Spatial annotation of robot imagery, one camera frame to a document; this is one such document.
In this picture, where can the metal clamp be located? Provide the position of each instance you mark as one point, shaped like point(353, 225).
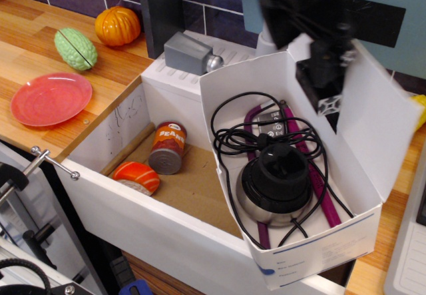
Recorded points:
point(19, 179)

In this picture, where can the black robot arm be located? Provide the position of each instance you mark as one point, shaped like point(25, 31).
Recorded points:
point(325, 22)

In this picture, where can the pink plastic plate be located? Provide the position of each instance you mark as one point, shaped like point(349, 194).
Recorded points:
point(51, 99)

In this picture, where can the grey toy faucet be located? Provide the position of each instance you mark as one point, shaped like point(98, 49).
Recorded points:
point(265, 44)

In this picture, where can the green toy bitter gourd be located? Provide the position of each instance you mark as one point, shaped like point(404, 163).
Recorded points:
point(75, 49)

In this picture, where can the beans toy can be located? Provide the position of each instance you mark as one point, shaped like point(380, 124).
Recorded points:
point(168, 148)

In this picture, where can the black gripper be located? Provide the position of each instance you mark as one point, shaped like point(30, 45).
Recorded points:
point(326, 23)

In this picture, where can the grey salt shaker toy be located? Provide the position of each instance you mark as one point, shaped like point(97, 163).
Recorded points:
point(187, 54)

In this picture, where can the salmon sushi toy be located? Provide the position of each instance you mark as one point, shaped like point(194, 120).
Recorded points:
point(137, 176)

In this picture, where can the orange toy pumpkin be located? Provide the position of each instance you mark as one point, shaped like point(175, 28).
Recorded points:
point(117, 26)

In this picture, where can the black silver 3D mouse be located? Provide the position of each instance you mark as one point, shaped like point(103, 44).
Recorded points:
point(275, 187)

